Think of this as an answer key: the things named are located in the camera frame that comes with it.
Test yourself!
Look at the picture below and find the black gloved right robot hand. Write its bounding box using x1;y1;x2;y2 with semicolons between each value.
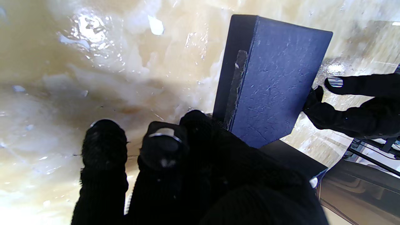
71;110;328;225

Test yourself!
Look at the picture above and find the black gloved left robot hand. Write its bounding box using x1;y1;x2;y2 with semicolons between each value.
302;73;400;139

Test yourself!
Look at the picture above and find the black gift box lid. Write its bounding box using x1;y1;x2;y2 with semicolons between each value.
212;14;333;149

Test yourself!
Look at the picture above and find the dark flat television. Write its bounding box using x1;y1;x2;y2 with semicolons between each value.
319;159;400;225

